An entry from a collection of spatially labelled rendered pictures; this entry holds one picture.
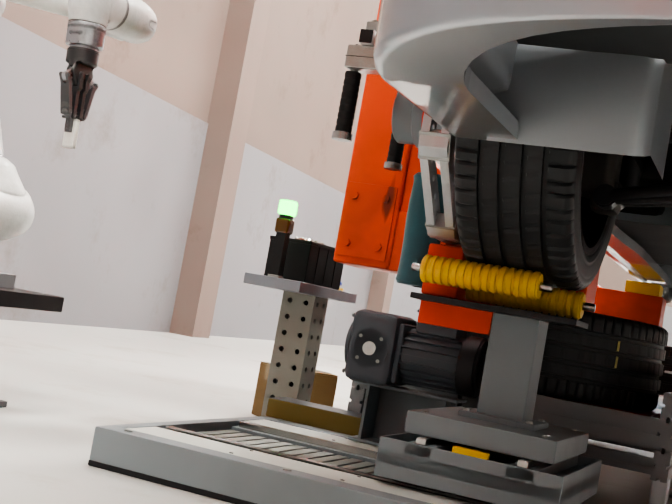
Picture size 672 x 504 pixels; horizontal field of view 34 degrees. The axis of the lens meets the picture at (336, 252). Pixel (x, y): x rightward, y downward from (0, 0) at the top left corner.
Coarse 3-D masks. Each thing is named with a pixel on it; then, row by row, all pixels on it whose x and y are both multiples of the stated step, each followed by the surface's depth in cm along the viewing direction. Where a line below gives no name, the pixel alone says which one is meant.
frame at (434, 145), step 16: (432, 128) 215; (432, 144) 212; (448, 144) 211; (432, 160) 217; (448, 160) 212; (432, 176) 219; (448, 176) 215; (432, 192) 220; (448, 192) 218; (432, 208) 222; (448, 208) 220; (432, 224) 225; (448, 224) 223; (448, 240) 228
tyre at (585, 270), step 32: (480, 160) 206; (512, 160) 203; (544, 160) 201; (576, 160) 199; (480, 192) 208; (512, 192) 205; (544, 192) 203; (576, 192) 203; (480, 224) 213; (512, 224) 209; (544, 224) 206; (576, 224) 207; (608, 224) 245; (480, 256) 219; (512, 256) 215; (544, 256) 213; (576, 256) 213; (576, 288) 223
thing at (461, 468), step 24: (384, 456) 211; (408, 456) 209; (432, 456) 207; (456, 456) 205; (480, 456) 204; (504, 456) 235; (576, 456) 243; (408, 480) 208; (432, 480) 207; (456, 480) 205; (480, 480) 203; (504, 480) 202; (528, 480) 200; (552, 480) 198; (576, 480) 213
